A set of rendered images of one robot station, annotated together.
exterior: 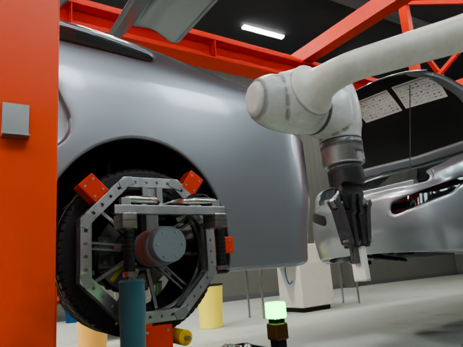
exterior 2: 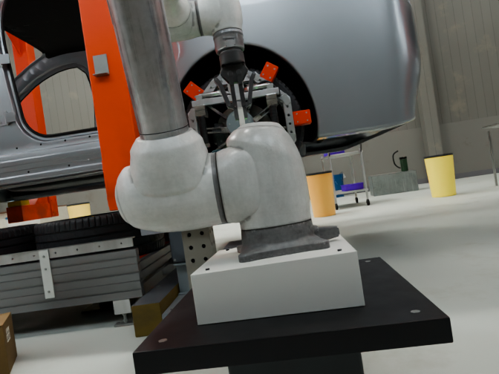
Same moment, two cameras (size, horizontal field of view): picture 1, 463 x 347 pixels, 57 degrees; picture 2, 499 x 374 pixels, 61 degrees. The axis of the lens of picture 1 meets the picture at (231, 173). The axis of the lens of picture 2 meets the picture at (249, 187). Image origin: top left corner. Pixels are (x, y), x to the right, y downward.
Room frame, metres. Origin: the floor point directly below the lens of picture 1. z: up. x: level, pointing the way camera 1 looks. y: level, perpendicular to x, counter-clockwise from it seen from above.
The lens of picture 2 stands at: (-0.11, -1.01, 0.54)
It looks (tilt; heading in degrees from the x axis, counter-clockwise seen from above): 0 degrees down; 37
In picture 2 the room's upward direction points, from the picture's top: 8 degrees counter-clockwise
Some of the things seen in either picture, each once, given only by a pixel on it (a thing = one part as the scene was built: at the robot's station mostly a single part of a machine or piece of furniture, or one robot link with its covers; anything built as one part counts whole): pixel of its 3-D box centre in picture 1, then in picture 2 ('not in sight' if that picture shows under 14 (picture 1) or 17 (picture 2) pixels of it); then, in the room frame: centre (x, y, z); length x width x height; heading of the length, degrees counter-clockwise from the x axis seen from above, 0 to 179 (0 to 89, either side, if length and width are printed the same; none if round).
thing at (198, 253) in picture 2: not in sight; (205, 282); (1.00, 0.11, 0.21); 0.10 x 0.10 x 0.42; 34
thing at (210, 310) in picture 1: (210, 305); (441, 175); (6.21, 0.43, 0.29); 0.38 x 0.37 x 0.58; 124
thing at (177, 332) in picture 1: (171, 334); not in sight; (1.81, 0.29, 0.51); 0.29 x 0.06 x 0.06; 34
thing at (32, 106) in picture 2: not in sight; (31, 109); (2.26, 3.66, 1.75); 0.19 x 0.19 x 2.45; 34
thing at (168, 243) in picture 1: (158, 246); (240, 125); (1.60, 0.29, 0.85); 0.21 x 0.14 x 0.14; 34
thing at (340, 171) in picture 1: (348, 188); (233, 67); (0.90, -0.24, 0.90); 0.08 x 0.07 x 0.09; 130
